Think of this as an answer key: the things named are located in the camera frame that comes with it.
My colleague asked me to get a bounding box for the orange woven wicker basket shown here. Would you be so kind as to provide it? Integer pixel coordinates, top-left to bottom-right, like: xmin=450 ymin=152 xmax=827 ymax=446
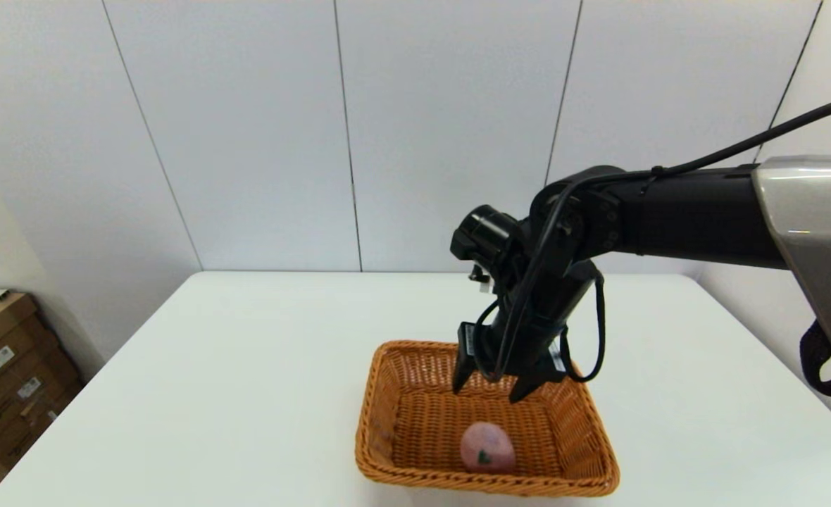
xmin=354 ymin=340 xmax=621 ymax=498

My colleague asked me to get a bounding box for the pink toy peach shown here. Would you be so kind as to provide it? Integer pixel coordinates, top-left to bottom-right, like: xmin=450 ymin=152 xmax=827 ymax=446
xmin=460 ymin=422 xmax=516 ymax=474

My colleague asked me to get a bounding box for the thick black strap loop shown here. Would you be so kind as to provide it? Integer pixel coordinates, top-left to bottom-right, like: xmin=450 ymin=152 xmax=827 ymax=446
xmin=799 ymin=319 xmax=831 ymax=397

